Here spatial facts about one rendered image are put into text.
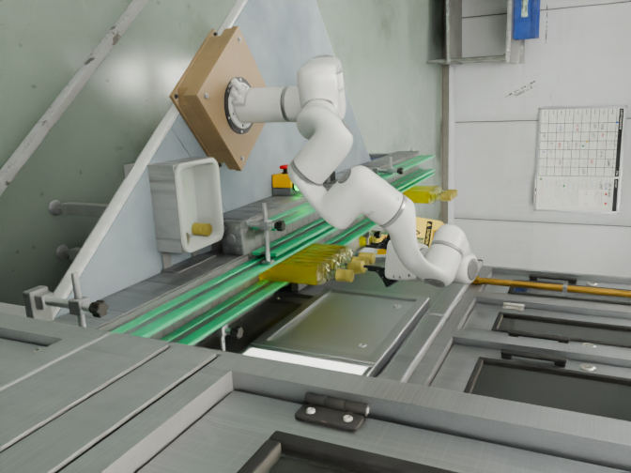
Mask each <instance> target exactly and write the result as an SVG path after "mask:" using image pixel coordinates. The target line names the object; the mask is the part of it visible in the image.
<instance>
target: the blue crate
mask: <svg viewBox="0 0 631 473"><path fill-rule="evenodd" d="M540 4H541V0H514V35H513V38H514V39H518V40H520V39H531V38H539V28H540Z"/></svg>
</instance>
